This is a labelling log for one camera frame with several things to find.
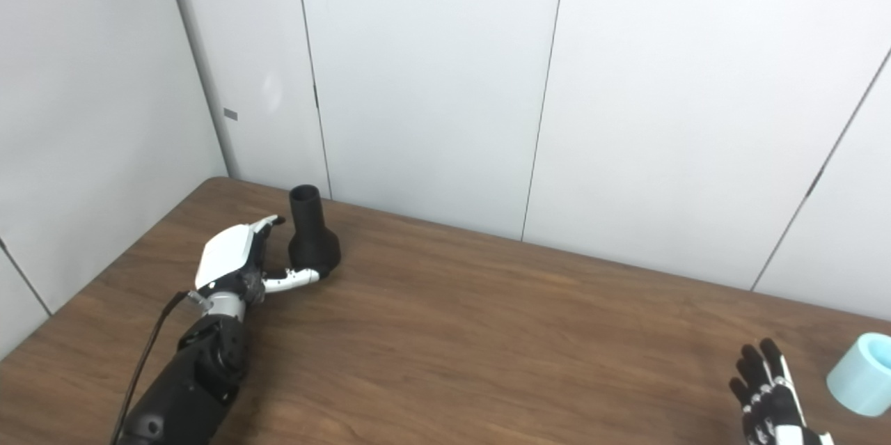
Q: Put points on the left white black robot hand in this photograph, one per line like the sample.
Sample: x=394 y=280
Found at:
x=226 y=250

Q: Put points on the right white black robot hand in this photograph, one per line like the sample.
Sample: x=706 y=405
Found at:
x=773 y=403

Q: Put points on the black flared nozzle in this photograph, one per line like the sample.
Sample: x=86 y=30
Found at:
x=310 y=236

